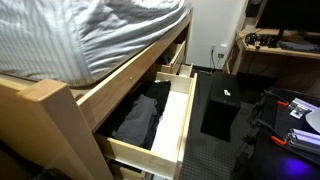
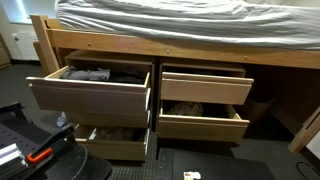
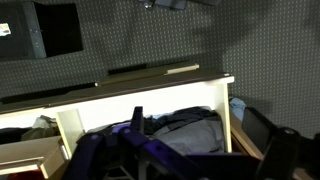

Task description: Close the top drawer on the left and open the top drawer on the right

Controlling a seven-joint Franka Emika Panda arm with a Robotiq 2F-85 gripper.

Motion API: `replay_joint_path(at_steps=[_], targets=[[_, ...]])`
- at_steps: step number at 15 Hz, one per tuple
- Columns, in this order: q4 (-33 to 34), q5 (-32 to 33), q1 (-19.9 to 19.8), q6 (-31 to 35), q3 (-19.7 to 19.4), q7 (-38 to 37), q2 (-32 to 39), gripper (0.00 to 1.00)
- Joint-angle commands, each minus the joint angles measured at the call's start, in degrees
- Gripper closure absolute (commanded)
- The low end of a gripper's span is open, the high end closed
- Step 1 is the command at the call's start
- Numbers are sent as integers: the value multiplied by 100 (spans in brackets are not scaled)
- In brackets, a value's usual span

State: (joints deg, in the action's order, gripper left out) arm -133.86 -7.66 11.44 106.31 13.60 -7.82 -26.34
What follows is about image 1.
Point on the small white wall outlet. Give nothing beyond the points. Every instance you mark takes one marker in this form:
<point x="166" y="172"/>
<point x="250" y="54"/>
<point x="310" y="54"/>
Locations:
<point x="213" y="47"/>

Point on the small white sticker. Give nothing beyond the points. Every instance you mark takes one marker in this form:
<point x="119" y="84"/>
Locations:
<point x="227" y="92"/>

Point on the small black desk gadget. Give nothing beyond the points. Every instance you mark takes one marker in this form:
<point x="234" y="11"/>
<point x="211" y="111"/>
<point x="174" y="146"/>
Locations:
<point x="265" y="40"/>
<point x="251" y="38"/>

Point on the black garment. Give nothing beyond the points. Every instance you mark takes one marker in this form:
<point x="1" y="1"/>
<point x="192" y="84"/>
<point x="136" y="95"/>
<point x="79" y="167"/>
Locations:
<point x="161" y="93"/>

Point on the white wall plate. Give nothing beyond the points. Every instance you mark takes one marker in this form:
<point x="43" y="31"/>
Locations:
<point x="222" y="50"/>

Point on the silver aluminium extrusion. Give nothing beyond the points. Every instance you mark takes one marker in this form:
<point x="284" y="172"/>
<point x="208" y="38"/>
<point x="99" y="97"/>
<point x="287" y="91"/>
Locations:
<point x="305" y="105"/>
<point x="306" y="138"/>

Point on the black monitor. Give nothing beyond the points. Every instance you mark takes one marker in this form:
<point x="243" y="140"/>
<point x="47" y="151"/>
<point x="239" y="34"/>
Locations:
<point x="290" y="13"/>

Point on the mattress with grey striped sheet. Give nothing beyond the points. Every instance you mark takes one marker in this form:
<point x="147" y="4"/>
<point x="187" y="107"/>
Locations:
<point x="83" y="33"/>

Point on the grey garment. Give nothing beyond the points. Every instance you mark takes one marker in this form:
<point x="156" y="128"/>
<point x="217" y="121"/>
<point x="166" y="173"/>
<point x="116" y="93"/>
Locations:
<point x="136" y="123"/>

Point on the black box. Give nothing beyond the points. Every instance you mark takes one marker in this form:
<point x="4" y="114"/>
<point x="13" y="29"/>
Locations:
<point x="216" y="116"/>

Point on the wooden desk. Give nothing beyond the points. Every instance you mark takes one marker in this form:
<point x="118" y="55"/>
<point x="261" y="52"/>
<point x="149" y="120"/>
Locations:
<point x="293" y="52"/>

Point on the black robot cart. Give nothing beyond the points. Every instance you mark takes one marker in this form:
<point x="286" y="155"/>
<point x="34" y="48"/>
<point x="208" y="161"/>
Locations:
<point x="283" y="166"/>

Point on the round metal bed bolt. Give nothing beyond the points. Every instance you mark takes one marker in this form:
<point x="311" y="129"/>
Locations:
<point x="131" y="79"/>

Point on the light wooden bed frame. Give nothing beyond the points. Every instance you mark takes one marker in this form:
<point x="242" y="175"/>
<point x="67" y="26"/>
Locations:
<point x="50" y="116"/>

